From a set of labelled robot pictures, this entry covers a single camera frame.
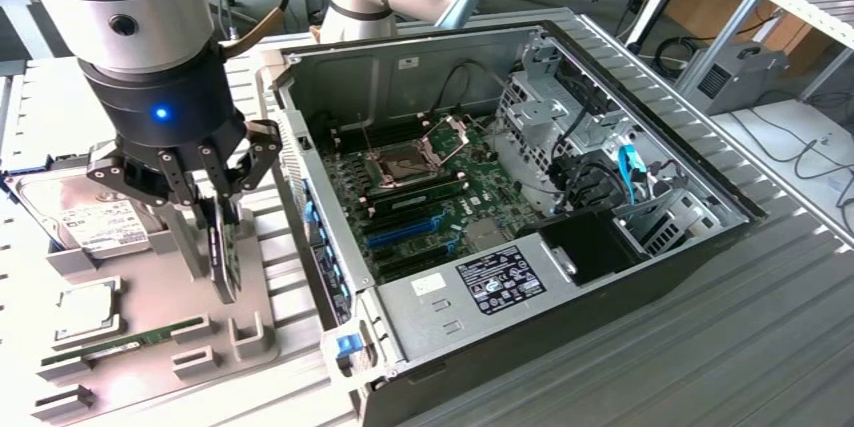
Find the silver power supply unit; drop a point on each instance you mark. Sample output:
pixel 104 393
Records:
pixel 434 317

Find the green RAM stick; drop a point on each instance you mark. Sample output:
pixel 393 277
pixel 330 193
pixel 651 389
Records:
pixel 160 332
pixel 407 203

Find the blue expansion slot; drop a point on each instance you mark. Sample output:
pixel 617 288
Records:
pixel 401 233

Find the green motherboard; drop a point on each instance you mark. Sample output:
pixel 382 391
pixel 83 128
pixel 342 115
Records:
pixel 497 182

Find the silver hard disk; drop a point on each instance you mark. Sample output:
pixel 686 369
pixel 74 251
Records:
pixel 87 227

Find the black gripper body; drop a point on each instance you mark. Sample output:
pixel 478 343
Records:
pixel 160 112

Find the black expansion slot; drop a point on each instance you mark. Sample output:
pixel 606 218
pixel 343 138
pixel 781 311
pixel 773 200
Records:
pixel 421 264
pixel 414 249

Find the black open PC case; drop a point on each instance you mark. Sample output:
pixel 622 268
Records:
pixel 601 337

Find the silver disk bay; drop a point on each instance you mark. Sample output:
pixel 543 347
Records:
pixel 674 222

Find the blue case latch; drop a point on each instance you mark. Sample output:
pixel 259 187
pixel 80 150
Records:
pixel 346 345

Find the silver drive cage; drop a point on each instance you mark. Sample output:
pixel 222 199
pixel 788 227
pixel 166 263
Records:
pixel 534 117

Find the grey parts rack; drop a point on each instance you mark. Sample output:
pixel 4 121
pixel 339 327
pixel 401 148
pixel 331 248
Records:
pixel 160 307

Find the black RAM slot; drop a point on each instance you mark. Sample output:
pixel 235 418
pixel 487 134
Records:
pixel 381 131
pixel 414 186
pixel 387 141
pixel 407 214

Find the silver CPU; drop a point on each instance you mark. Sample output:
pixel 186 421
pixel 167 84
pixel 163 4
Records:
pixel 83 309

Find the metal socket cover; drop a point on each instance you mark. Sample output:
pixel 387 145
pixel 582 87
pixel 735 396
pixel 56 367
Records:
pixel 443 139

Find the aluminium frame table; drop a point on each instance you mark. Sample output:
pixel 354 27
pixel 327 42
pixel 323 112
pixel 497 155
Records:
pixel 801 2

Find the grey box device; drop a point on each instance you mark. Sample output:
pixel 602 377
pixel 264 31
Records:
pixel 741 82

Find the thin metal locking lever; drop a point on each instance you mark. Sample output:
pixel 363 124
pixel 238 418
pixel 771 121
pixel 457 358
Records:
pixel 367 137

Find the CPU socket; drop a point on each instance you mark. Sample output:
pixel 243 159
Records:
pixel 401 167

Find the graphics card with black fan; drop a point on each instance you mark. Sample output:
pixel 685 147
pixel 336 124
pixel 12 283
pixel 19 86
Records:
pixel 223 257

